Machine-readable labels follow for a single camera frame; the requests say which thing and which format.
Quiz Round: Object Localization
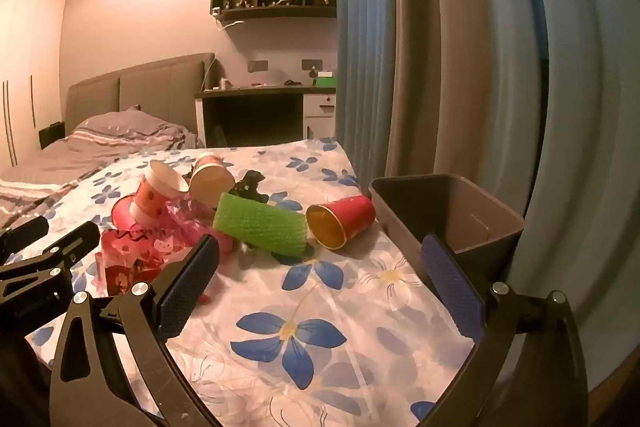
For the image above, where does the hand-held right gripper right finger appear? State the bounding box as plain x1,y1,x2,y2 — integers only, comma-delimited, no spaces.
415,233,590,427

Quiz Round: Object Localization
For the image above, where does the black bedside table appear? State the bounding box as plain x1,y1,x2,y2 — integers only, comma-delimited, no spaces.
39,121,67,152

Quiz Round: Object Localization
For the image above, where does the white cable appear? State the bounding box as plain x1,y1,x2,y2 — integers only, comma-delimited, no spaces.
212,7,246,30

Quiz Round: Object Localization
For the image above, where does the red paper cup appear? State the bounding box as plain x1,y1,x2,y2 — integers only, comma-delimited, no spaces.
305,194,377,252

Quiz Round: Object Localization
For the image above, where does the grey striped duvet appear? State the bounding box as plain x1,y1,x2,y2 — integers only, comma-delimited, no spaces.
0,107,201,218

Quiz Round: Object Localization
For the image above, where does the white wardrobe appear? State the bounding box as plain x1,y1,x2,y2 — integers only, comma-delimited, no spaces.
0,0,68,170

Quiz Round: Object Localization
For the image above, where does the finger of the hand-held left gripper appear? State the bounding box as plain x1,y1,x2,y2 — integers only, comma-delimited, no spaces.
0,216,50,264
0,221,102,301

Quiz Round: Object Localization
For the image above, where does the dark-topped white desk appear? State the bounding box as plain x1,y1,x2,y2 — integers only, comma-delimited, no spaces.
194,83,338,148

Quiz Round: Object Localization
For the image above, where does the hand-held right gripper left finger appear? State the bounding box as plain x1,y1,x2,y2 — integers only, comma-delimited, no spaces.
48,234,223,427

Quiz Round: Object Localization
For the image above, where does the pink plastic lid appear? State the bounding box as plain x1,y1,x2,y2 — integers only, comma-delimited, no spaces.
111,194,151,233

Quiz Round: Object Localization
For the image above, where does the black plastic toy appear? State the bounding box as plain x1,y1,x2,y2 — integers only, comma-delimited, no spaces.
230,168,273,208

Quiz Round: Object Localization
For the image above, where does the blue and grey curtain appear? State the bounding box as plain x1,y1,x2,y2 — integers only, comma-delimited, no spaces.
332,0,640,395

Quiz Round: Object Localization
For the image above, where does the pink plastic wrapper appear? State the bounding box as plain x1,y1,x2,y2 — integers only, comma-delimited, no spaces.
97,202,236,298

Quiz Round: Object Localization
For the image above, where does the pink patterned paper cup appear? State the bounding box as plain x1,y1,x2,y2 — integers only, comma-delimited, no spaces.
129,159,190,228
189,151,236,208

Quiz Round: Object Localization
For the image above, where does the white drawer unit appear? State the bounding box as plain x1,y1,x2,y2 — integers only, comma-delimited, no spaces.
303,93,337,140

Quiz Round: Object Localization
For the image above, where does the brown plastic bin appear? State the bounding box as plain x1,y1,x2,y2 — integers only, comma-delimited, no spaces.
368,173,527,288

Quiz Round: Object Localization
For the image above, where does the green foam net sleeve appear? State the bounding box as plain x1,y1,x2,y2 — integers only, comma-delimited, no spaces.
212,192,308,258

